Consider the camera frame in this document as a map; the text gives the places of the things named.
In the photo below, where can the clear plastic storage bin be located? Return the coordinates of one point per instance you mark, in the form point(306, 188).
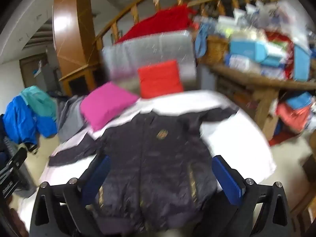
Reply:
point(293, 22)

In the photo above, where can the cream sofa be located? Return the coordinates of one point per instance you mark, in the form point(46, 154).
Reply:
point(47, 150)

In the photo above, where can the white blanket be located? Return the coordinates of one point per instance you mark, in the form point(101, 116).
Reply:
point(234, 138)

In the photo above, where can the wooden stair railing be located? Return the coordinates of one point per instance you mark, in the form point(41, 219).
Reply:
point(134, 13)

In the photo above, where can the pink pillow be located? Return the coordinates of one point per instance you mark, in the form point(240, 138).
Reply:
point(106, 103)

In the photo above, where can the teal jacket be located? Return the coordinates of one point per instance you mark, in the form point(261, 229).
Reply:
point(39, 101)

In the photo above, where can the grey cabinet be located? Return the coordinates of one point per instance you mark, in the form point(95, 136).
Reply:
point(47, 79)

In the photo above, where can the grey garment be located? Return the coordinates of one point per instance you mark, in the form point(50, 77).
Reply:
point(69, 121)

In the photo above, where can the light blue cardboard box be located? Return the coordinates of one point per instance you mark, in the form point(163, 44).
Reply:
point(244, 48)

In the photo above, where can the silver foil insulation panel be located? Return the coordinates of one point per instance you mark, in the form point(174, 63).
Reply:
point(148, 47)

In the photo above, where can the stack of blue cloths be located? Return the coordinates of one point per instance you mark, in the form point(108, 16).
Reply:
point(298, 101)

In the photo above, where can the blue plastic bin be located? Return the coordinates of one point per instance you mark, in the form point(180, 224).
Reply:
point(302, 64)

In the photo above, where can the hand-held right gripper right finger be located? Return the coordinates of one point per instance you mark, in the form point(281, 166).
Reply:
point(228, 180)

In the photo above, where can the dark purple jacket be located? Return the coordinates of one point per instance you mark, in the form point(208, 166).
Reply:
point(153, 158)

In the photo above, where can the rustic wooden table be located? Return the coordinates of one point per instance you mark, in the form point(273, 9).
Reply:
point(266, 81)

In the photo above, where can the stack of coral cloths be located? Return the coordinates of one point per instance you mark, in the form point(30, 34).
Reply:
point(291, 118)

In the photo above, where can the red floor mat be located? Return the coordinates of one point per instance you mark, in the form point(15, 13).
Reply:
point(284, 139)

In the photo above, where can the white tissue pack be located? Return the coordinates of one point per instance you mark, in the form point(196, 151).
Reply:
point(239, 63)

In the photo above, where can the red cloth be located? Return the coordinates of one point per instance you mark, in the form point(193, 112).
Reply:
point(163, 22)

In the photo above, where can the blue cloth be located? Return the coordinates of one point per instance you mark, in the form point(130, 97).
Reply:
point(201, 39)

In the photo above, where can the red-orange pillow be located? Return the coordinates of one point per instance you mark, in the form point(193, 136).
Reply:
point(160, 79)

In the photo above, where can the wooden column cabinet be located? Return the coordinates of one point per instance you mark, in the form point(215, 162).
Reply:
point(71, 29)

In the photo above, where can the wicker basket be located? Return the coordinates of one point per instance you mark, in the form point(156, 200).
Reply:
point(216, 49)

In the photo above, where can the red snack bag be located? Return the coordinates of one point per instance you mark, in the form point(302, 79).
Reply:
point(281, 38)

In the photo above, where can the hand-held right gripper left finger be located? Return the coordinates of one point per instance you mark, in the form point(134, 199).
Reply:
point(97, 177)

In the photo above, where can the blue jacket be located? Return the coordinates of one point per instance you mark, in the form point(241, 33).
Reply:
point(17, 118)

